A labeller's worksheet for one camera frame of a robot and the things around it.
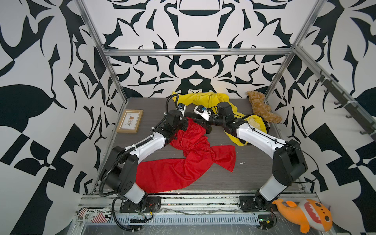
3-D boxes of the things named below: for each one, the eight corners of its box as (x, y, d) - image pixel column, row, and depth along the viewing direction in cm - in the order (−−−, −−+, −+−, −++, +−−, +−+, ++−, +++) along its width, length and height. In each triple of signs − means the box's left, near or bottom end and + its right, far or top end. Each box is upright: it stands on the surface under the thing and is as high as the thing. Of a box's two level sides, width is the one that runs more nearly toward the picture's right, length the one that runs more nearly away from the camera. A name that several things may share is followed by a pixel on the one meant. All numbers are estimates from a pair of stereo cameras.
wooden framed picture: (119, 134, 105) (116, 131, 101) (126, 113, 117) (124, 109, 113) (138, 134, 105) (136, 131, 101) (143, 113, 117) (142, 109, 114)
